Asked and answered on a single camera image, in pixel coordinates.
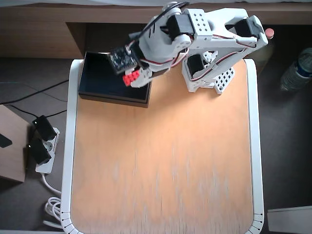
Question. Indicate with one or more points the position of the clear plastic water bottle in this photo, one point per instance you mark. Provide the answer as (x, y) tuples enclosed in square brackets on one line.
[(296, 70)]

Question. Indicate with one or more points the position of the red lego block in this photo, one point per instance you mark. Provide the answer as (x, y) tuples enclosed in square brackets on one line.
[(129, 79)]

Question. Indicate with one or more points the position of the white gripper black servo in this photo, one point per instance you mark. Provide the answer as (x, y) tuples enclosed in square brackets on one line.
[(146, 74)]

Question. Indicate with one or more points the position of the grey box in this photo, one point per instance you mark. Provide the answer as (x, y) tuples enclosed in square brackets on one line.
[(290, 219)]

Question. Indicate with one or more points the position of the yellow bottle pink cap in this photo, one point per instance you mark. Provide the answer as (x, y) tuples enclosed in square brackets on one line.
[(270, 33)]

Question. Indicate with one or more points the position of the brown wooden desk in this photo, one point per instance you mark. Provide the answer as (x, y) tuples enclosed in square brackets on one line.
[(36, 36)]

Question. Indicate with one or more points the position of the black camera circuit board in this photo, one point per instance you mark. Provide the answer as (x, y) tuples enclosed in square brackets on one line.
[(122, 59)]

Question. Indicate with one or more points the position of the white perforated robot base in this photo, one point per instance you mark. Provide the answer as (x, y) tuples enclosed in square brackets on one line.
[(224, 81)]

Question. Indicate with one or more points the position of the white power strip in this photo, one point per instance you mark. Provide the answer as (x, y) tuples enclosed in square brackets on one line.
[(45, 167)]

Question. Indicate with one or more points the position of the black rectangular bin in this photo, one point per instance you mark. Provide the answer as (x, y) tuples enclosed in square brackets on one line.
[(97, 80)]

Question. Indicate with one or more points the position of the small black flat object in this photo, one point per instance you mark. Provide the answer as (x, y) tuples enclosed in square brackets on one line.
[(5, 142)]

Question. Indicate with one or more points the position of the light wooden box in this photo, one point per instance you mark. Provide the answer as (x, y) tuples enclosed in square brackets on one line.
[(12, 158)]

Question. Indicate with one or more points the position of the black power adapter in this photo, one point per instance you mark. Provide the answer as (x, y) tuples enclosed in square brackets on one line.
[(39, 151), (45, 128)]

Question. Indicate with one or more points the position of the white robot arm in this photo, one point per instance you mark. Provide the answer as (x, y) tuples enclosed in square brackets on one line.
[(219, 41)]

